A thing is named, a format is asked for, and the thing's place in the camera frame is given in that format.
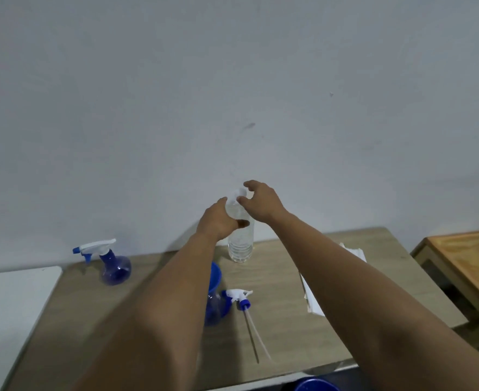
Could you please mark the person's left hand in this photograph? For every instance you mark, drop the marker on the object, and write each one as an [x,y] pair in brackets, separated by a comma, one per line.
[213,221]

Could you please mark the person's right hand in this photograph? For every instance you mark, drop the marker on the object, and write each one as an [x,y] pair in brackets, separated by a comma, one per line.
[266,203]

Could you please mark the person's right thumb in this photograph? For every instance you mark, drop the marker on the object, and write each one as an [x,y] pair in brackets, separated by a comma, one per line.
[243,202]

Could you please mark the person's left thumb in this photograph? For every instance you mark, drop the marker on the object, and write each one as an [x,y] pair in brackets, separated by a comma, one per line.
[239,224]

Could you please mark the white bottle cap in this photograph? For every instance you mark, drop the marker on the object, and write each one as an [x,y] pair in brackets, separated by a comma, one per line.
[240,193]

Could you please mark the clear plastic water bottle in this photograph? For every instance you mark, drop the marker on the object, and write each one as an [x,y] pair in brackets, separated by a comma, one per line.
[240,246]

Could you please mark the person's left forearm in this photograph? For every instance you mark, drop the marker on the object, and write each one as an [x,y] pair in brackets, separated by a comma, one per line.
[158,321]

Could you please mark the person's right forearm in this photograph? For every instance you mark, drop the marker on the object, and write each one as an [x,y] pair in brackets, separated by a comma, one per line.
[353,301]

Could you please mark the blue funnel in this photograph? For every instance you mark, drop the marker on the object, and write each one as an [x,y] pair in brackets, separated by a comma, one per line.
[216,278]

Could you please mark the white spray head with tube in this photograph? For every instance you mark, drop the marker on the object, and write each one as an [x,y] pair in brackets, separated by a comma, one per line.
[239,296]

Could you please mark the blue open bottle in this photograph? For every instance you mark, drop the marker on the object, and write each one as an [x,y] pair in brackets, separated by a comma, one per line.
[214,311]

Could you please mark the white paper towel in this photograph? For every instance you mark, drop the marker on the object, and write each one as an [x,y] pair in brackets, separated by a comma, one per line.
[310,295]

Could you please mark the blue spray bottle white trigger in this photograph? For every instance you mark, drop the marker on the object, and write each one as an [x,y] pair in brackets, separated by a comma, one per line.
[115,266]

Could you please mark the blue round container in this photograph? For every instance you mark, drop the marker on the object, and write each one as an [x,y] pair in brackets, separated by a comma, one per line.
[316,384]

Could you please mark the wooden side table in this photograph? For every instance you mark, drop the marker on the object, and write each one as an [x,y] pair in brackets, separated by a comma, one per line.
[467,260]

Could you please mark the white table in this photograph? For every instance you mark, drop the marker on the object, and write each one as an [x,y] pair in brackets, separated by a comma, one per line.
[11,305]

